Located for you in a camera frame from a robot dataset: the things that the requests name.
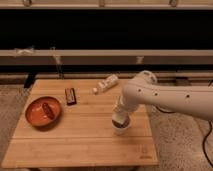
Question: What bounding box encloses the white sponge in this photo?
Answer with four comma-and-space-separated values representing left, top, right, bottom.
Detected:
112, 113, 128, 125

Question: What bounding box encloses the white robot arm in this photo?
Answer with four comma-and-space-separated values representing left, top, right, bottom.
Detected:
112, 70, 213, 124

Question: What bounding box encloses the brown snack bar in bowl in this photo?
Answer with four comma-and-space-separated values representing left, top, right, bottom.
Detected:
42, 103, 55, 119

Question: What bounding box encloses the orange ceramic bowl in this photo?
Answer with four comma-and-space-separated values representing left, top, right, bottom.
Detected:
25, 96, 62, 127

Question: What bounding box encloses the white paper cup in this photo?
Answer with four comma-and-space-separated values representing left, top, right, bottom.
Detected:
112, 118, 130, 135

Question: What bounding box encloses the white plastic bottle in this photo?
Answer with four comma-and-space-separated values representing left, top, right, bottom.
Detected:
92, 74, 119, 94

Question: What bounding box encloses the dark chocolate bar packet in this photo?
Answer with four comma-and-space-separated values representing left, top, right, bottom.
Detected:
65, 88, 76, 105

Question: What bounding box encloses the black cable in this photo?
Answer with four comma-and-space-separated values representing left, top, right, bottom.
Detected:
153, 79, 213, 168

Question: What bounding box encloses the grey metal rail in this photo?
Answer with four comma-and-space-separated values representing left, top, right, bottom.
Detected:
0, 49, 213, 66

